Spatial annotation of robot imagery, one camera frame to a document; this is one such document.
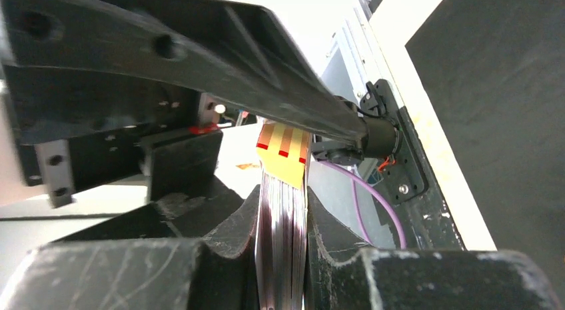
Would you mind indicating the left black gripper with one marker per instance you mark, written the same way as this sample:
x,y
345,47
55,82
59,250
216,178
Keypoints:
x,y
83,81

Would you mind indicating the black poker table mat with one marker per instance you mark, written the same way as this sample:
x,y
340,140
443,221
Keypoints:
x,y
494,73

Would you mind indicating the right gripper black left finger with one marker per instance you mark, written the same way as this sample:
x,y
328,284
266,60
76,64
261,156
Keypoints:
x,y
212,272

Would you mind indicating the red backed card deck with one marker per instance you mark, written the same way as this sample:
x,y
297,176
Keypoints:
x,y
281,244

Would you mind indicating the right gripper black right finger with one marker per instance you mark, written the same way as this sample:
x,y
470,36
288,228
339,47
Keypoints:
x,y
345,273

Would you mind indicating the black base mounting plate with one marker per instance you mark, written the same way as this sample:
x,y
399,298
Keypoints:
x,y
408,181

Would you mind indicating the red playing card box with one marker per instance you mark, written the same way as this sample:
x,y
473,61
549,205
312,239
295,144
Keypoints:
x,y
284,152

